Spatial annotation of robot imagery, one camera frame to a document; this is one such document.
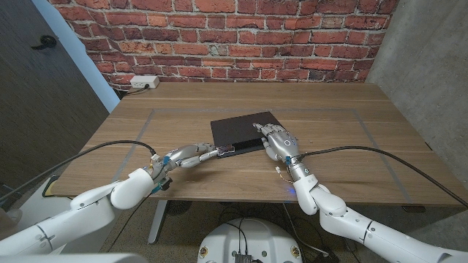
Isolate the grey floor cable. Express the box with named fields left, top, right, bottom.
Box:
left=282, top=202, right=330, bottom=256

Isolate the dark wooden door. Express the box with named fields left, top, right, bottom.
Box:
left=0, top=0, right=110, bottom=194

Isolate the black laptop with stickers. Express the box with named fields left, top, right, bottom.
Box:
left=210, top=111, right=282, bottom=159

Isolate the black power adapter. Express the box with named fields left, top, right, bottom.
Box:
left=314, top=250, right=341, bottom=263

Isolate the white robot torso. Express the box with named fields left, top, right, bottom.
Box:
left=0, top=253, right=149, bottom=263

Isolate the black door handle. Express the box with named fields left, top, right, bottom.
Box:
left=30, top=34, right=58, bottom=50

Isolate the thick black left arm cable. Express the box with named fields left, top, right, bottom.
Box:
left=0, top=140, right=158, bottom=202

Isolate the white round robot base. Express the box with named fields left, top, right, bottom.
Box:
left=197, top=217, right=303, bottom=263

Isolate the black cable on base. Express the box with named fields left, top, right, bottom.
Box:
left=224, top=221, right=249, bottom=255

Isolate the white table leg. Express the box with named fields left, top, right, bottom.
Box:
left=147, top=199, right=169, bottom=245

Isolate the black power strip cable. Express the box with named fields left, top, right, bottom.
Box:
left=124, top=84, right=150, bottom=96

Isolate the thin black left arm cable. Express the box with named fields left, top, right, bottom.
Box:
left=105, top=191, right=154, bottom=253

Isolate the white power strip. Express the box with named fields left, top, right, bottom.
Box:
left=129, top=75, right=161, bottom=89

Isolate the grey finned module on base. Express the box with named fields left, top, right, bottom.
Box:
left=233, top=251, right=254, bottom=263

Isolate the red brick printed backdrop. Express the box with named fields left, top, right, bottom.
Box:
left=47, top=0, right=401, bottom=91

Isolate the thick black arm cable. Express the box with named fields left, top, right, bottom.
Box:
left=0, top=140, right=158, bottom=202
left=298, top=145, right=468, bottom=209

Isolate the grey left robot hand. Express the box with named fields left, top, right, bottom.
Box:
left=149, top=142, right=236, bottom=180

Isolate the round black floor fan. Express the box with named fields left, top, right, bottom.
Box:
left=166, top=199, right=193, bottom=216

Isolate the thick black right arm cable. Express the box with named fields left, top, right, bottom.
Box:
left=298, top=145, right=468, bottom=209

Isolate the white shoe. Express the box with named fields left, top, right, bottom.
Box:
left=5, top=207, right=23, bottom=223

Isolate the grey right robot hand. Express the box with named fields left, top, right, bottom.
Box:
left=252, top=122, right=318, bottom=184

